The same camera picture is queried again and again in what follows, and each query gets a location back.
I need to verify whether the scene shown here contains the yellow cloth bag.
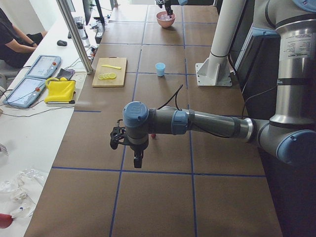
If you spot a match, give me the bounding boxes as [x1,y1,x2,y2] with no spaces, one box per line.
[44,77,76,104]

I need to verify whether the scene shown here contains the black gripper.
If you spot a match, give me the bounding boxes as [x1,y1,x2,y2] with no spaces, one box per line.
[130,140,149,168]

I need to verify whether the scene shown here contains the yellow plastic knife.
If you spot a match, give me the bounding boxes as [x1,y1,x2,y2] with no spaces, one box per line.
[101,64,122,70]

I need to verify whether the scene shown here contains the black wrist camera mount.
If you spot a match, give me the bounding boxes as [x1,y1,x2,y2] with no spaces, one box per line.
[110,119,130,150]

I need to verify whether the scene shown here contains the seated person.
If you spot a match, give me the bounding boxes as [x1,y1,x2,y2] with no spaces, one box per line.
[0,10,47,68]

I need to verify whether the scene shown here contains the white power strip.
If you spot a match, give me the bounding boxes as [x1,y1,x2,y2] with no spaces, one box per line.
[71,72,87,82]

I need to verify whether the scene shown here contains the bamboo cutting board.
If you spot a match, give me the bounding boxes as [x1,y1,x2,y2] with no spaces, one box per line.
[92,57,127,87]

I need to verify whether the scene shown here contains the aluminium frame post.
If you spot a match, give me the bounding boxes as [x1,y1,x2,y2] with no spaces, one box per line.
[56,0,93,75]

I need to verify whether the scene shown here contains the black computer mouse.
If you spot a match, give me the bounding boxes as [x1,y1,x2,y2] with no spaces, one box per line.
[57,40,68,46]

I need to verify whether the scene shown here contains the pink bowl of ice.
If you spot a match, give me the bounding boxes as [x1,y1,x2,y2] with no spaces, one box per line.
[156,11,176,28]

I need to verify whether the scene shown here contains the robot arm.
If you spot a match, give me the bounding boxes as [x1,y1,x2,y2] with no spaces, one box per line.
[110,0,316,168]
[155,0,188,16]

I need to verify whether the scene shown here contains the light blue paper cup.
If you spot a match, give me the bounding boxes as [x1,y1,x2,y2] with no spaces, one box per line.
[155,63,165,77]

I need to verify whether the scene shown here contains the lemon slice top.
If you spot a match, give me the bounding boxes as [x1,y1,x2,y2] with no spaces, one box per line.
[110,73,117,79]

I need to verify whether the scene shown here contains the grey wallet pouch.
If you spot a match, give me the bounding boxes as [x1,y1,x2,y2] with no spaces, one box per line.
[56,69,75,79]

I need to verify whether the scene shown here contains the crumpled plastic bags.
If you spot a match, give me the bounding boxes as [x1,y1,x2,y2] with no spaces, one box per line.
[0,168,48,218]

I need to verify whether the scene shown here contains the lower teach pendant tablet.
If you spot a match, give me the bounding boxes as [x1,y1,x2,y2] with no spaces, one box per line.
[3,77,46,109]

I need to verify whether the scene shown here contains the clear water bottle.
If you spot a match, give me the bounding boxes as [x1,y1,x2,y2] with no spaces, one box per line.
[76,22,90,48]

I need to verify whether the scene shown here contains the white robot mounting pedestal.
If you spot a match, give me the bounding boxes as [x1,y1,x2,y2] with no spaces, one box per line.
[196,0,246,86]

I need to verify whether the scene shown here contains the teach pendant tablet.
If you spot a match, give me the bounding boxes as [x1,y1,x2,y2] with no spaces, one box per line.
[26,55,62,79]
[3,77,46,109]

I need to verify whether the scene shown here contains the upper teach pendant tablet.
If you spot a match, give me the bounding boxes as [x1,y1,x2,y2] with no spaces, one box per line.
[26,55,62,79]

